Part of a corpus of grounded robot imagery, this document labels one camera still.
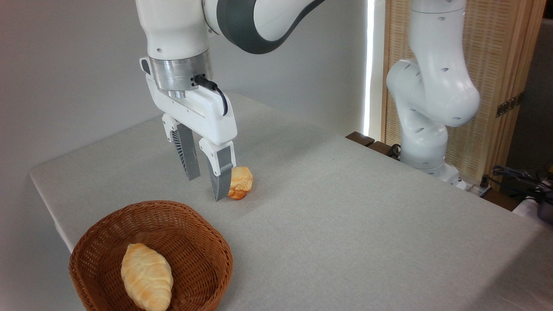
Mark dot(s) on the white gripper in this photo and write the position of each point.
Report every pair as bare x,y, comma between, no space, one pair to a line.
203,114

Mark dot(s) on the small golden bread roll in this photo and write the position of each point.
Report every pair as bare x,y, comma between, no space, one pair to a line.
242,181

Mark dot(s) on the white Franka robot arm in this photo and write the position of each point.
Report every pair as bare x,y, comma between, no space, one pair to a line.
432,86

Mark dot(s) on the brown wicker basket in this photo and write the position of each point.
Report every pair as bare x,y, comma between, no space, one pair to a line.
190,242

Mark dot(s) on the long pale bread loaf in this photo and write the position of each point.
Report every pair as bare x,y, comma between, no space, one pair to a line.
146,276

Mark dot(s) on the dark wooden block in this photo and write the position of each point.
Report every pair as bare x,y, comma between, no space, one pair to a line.
381,148
359,138

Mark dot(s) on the white power strip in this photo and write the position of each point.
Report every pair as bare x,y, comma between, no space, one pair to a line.
473,188

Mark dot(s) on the wooden folding screen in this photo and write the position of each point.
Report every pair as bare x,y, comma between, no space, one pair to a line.
492,52

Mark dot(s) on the dark metal screen hinge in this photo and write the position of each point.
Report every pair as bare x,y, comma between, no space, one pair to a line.
509,105

